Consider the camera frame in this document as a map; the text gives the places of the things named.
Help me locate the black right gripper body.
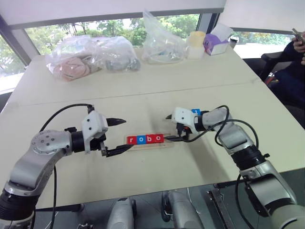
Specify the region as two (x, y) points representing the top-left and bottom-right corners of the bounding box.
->
(176, 123), (192, 142)

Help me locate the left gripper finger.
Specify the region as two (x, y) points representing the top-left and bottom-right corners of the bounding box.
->
(106, 117), (126, 127)
(106, 144), (133, 157)

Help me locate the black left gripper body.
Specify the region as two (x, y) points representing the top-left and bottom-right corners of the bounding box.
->
(89, 132), (108, 157)

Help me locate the mobile phone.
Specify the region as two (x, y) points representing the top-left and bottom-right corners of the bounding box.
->
(292, 28), (305, 45)

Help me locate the person's hand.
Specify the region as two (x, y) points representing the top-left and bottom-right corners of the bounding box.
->
(292, 36), (305, 52)

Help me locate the wooden letter tile rack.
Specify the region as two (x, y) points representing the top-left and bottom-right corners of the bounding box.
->
(123, 134), (174, 151)

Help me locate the grey rounded housing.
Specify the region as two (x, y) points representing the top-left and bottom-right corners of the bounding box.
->
(109, 197), (137, 229)
(161, 190), (203, 229)

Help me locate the pink fluffy cloth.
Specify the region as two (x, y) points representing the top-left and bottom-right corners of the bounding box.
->
(54, 57), (88, 79)

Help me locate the clear plastic bag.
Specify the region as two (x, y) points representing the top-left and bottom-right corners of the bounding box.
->
(45, 38), (107, 82)
(94, 35), (142, 73)
(142, 9), (188, 64)

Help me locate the cream plastic container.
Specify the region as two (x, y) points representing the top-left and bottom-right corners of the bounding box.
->
(185, 31), (206, 60)

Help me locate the purple tissue box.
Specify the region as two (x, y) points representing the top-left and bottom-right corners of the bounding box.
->
(203, 23), (234, 56)

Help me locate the black cup with silver rim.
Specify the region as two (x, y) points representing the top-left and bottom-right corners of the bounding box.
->
(229, 35), (240, 50)

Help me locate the bag with pink cloth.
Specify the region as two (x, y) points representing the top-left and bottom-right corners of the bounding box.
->
(0, 7), (225, 72)

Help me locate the black office chair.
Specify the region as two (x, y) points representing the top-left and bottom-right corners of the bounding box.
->
(261, 52), (286, 82)

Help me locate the white roller blind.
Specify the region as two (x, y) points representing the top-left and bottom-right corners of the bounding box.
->
(219, 0), (305, 33)
(0, 0), (227, 27)

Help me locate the person in dark clothes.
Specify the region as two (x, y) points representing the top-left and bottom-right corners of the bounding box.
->
(274, 40), (305, 108)

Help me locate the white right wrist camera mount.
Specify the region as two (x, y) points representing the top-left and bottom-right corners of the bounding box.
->
(171, 107), (198, 134)

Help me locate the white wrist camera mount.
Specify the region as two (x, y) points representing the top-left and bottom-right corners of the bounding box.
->
(171, 107), (198, 134)
(81, 111), (109, 155)

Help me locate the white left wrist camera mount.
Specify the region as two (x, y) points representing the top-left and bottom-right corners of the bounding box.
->
(81, 111), (109, 155)

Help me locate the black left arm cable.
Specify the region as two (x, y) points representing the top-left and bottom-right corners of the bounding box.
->
(38, 103), (96, 229)

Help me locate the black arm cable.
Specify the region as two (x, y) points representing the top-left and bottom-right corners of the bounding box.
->
(176, 104), (260, 229)
(38, 103), (96, 229)

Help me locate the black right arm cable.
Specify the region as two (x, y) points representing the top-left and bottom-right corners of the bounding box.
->
(176, 104), (260, 229)

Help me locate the black table frame bar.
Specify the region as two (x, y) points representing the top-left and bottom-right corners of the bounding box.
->
(35, 203), (85, 213)

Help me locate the metal bracket strip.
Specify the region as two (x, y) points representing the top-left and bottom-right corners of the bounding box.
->
(206, 189), (234, 229)

